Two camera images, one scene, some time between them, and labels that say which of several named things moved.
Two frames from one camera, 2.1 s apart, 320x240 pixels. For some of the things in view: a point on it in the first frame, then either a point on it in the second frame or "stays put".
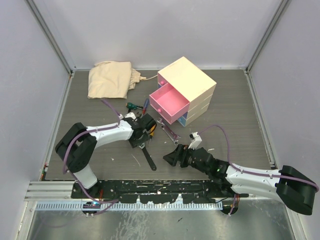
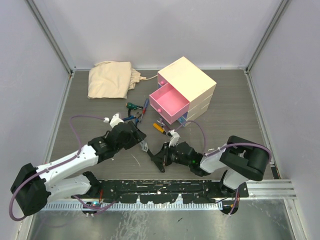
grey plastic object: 128,115 -> 115,120
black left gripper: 135,143 -> 136,136
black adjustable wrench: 148,158 -> 157,158
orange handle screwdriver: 151,133 -> 159,128
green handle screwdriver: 132,106 stays put
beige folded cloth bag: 112,79 stays put
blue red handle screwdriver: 145,107 stays put
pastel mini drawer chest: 184,93 stays put
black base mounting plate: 156,191 stays put
